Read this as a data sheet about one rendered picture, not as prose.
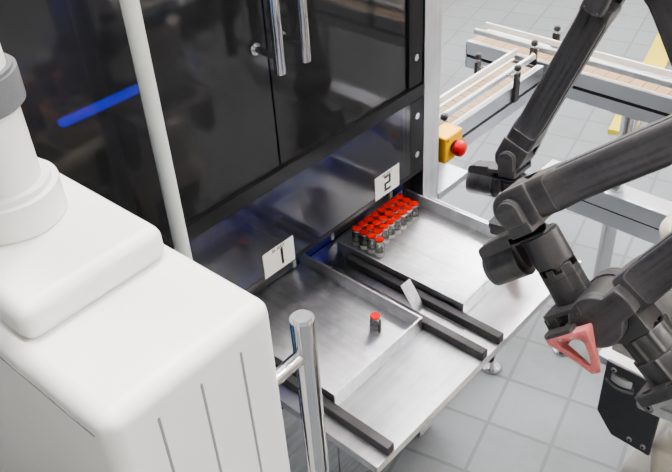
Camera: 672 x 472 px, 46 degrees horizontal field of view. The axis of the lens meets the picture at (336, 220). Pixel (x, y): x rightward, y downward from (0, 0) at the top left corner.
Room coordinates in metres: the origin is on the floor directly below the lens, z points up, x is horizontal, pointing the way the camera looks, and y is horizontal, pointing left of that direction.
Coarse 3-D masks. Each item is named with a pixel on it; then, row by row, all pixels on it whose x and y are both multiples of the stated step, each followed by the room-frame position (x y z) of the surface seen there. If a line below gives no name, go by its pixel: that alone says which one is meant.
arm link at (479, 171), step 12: (504, 156) 1.32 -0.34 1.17; (468, 168) 1.39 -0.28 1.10; (480, 168) 1.37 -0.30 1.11; (492, 168) 1.35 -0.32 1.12; (504, 168) 1.31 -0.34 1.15; (528, 168) 1.35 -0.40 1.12; (468, 180) 1.37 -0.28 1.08; (480, 180) 1.36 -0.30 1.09; (480, 192) 1.36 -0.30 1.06; (492, 192) 1.35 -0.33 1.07
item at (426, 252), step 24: (408, 192) 1.60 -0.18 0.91; (432, 216) 1.53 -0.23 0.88; (456, 216) 1.50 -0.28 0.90; (408, 240) 1.44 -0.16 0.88; (432, 240) 1.44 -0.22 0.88; (456, 240) 1.43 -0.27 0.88; (480, 240) 1.43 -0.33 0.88; (384, 264) 1.32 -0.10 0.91; (408, 264) 1.36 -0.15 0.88; (432, 264) 1.35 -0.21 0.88; (456, 264) 1.35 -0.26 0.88; (480, 264) 1.34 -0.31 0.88; (432, 288) 1.23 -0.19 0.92; (456, 288) 1.27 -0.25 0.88; (480, 288) 1.23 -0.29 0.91
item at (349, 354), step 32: (288, 288) 1.30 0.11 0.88; (320, 288) 1.30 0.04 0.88; (352, 288) 1.28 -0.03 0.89; (288, 320) 1.20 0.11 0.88; (320, 320) 1.20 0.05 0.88; (352, 320) 1.19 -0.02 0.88; (384, 320) 1.18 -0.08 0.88; (416, 320) 1.14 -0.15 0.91; (288, 352) 1.11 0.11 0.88; (320, 352) 1.11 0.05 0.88; (352, 352) 1.10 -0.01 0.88; (384, 352) 1.07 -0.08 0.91; (352, 384) 1.00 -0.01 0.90
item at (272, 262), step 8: (288, 240) 1.26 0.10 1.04; (288, 248) 1.26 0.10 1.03; (264, 256) 1.21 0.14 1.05; (272, 256) 1.23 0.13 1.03; (280, 256) 1.24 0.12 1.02; (288, 256) 1.26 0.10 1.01; (264, 264) 1.21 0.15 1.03; (272, 264) 1.23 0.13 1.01; (280, 264) 1.24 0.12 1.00; (264, 272) 1.21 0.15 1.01; (272, 272) 1.22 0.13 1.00
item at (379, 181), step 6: (390, 168) 1.49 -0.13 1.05; (396, 168) 1.51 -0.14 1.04; (384, 174) 1.48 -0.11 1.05; (396, 174) 1.51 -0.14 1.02; (378, 180) 1.46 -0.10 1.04; (384, 180) 1.48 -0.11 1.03; (396, 180) 1.51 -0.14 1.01; (378, 186) 1.46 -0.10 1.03; (396, 186) 1.50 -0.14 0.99; (378, 192) 1.46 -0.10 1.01; (384, 192) 1.47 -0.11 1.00; (378, 198) 1.46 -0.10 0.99
